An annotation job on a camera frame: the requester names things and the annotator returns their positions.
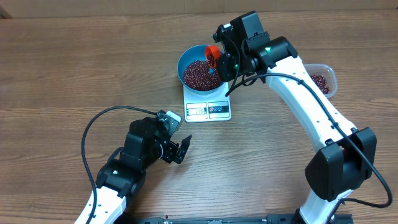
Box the orange plastic measuring scoop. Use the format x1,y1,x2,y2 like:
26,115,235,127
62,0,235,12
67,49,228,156
205,45,222,68

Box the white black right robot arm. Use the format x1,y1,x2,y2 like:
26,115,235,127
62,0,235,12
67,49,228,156
213,11,377,223

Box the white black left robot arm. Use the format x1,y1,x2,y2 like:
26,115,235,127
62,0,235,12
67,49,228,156
76,108,191,223

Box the blue bowl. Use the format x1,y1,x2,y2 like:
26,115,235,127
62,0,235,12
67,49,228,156
177,45,207,87

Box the white digital kitchen scale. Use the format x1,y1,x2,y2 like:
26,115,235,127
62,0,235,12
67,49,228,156
183,83,232,123

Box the red adzuki beans in bowl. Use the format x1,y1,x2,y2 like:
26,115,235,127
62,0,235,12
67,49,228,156
183,60,221,91

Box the red adzuki beans in container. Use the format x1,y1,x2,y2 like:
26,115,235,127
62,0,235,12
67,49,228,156
310,74,330,94

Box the clear plastic bean container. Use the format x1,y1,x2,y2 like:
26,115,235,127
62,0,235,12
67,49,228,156
304,63,338,98

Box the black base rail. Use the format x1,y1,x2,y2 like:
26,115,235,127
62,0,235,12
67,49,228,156
114,213,354,224

